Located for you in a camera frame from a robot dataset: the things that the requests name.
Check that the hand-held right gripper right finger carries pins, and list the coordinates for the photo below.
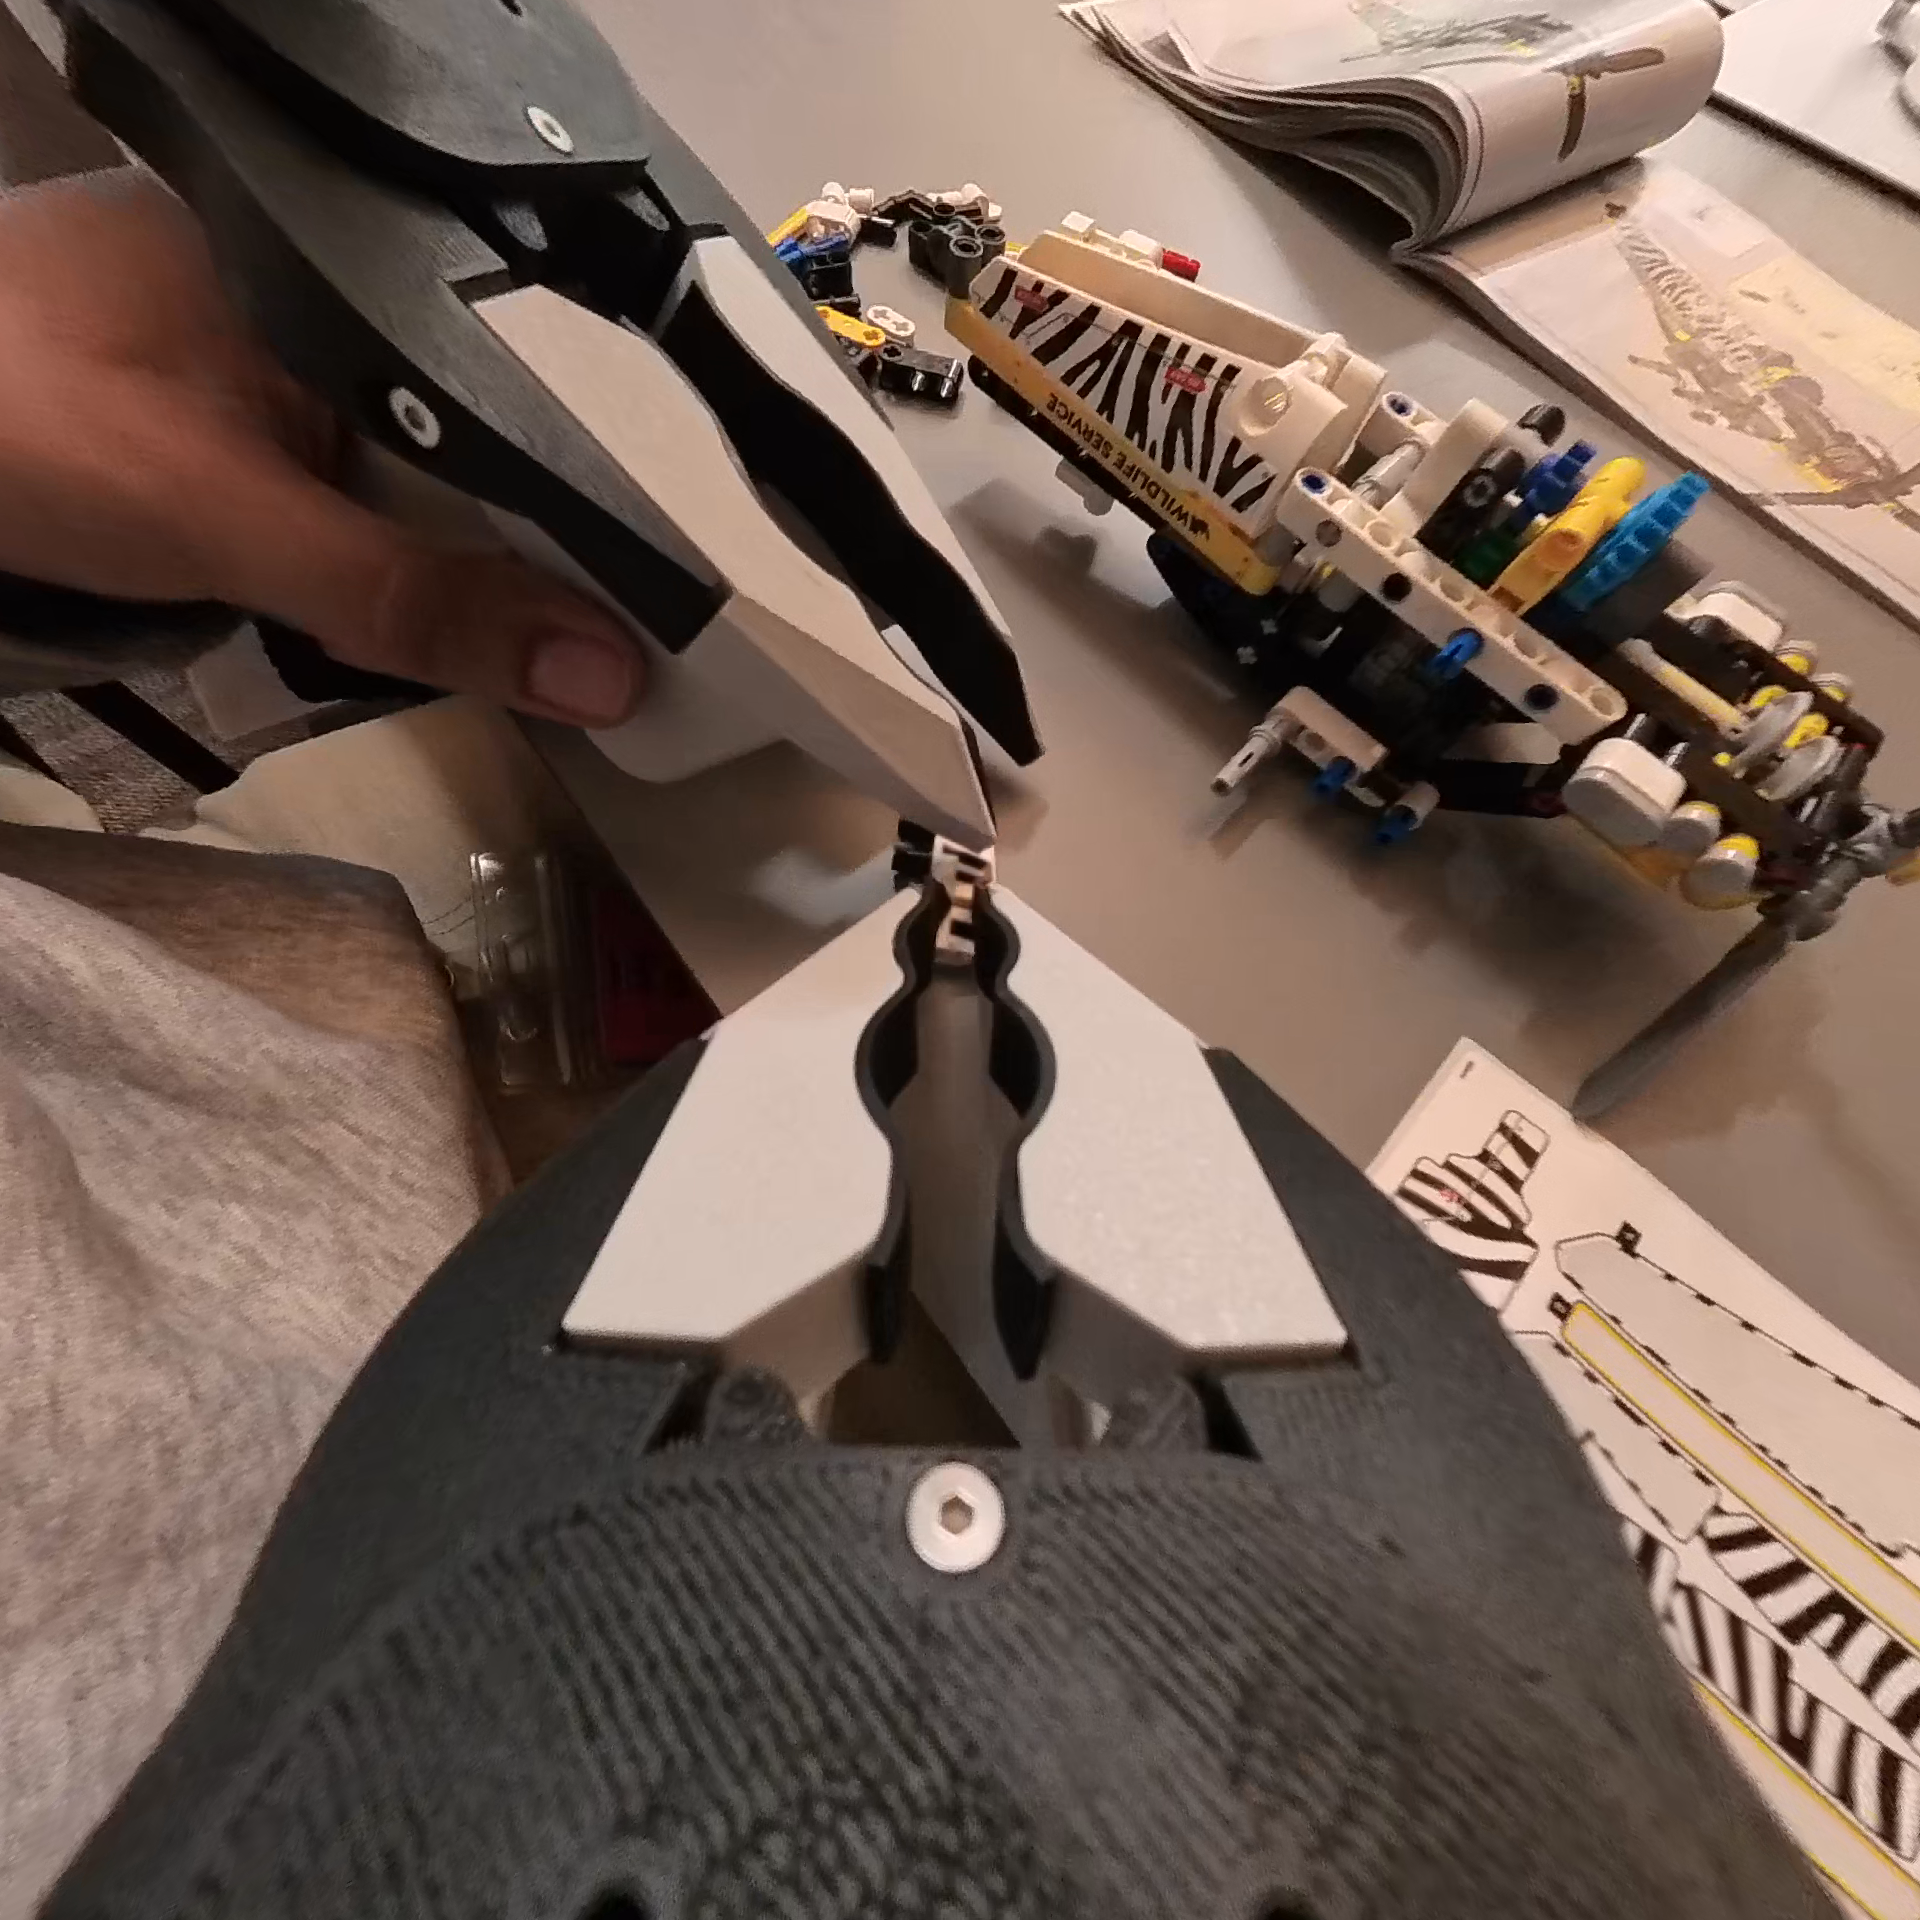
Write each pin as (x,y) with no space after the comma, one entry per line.
(1156,1200)

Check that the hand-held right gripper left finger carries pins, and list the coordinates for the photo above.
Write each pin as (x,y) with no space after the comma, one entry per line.
(750,1200)

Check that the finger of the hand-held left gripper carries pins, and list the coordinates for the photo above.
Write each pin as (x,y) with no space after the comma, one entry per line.
(744,301)
(841,674)

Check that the small zebra striped sticker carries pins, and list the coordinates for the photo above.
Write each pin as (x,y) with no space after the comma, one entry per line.
(960,869)

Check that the zebra striped lego helicopter model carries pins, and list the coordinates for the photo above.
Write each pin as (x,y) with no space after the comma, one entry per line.
(1140,389)

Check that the pile of loose lego pieces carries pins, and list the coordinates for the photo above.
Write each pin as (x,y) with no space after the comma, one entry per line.
(931,224)

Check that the person's left hand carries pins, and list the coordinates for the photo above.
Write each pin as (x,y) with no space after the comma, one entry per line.
(225,421)

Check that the clear plastic bag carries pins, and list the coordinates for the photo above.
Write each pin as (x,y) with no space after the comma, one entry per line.
(571,961)

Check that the zebra sticker sheet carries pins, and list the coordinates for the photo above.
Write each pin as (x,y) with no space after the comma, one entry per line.
(1725,1424)

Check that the open instruction booklet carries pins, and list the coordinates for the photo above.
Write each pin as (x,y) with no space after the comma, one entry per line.
(1501,119)

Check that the flat grey stand base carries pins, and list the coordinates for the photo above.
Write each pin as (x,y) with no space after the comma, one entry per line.
(1831,90)

